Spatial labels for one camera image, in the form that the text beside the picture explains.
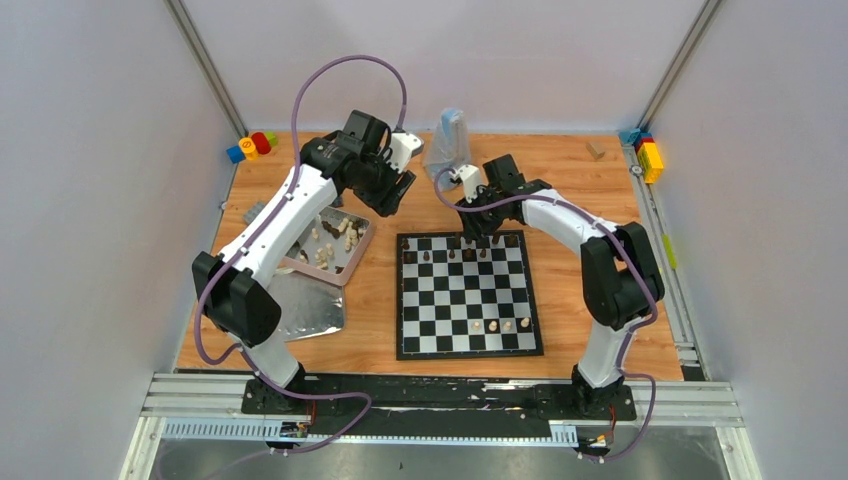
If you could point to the small wooden block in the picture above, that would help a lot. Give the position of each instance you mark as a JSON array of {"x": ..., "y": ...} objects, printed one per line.
[{"x": 596, "y": 150}]

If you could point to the plastic bag with blue item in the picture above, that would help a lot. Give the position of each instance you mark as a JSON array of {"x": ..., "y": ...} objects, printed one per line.
[{"x": 449, "y": 147}]

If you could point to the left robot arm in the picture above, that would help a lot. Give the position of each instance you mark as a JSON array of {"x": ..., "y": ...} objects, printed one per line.
[{"x": 367, "y": 157}]

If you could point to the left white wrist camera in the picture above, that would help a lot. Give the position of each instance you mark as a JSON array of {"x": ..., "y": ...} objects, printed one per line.
[{"x": 404, "y": 146}]

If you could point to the yellow round toy block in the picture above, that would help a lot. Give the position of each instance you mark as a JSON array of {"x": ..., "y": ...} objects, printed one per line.
[{"x": 248, "y": 148}]

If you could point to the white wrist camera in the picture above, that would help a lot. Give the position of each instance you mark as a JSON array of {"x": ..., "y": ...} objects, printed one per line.
[
  {"x": 470, "y": 178},
  {"x": 404, "y": 146}
]

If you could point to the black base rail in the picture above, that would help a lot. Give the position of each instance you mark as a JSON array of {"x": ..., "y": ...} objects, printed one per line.
[{"x": 428, "y": 406}]

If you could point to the yellow lego brick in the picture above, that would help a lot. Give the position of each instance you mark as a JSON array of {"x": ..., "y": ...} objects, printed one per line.
[{"x": 650, "y": 161}]

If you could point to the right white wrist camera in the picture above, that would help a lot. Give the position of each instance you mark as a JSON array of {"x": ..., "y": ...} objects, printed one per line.
[{"x": 470, "y": 178}]

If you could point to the black white chessboard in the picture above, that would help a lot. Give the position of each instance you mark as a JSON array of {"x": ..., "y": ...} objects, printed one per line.
[{"x": 453, "y": 297}]

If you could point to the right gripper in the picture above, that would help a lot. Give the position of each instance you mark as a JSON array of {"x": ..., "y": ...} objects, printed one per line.
[{"x": 474, "y": 228}]

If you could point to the metal tin lid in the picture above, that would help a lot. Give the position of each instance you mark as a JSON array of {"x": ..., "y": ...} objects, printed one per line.
[{"x": 310, "y": 307}]

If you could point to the blue toy block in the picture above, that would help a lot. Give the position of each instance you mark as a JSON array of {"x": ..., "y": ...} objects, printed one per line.
[{"x": 235, "y": 154}]

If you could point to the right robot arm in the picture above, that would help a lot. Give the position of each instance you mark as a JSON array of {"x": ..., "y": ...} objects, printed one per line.
[{"x": 621, "y": 281}]

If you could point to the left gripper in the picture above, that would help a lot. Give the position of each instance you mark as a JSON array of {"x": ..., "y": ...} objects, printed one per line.
[{"x": 388, "y": 192}]

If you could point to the red round toy block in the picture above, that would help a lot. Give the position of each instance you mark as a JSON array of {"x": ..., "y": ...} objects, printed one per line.
[{"x": 261, "y": 143}]

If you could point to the pink metal tin box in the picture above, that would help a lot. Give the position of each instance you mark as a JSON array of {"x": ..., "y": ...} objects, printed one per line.
[{"x": 331, "y": 246}]

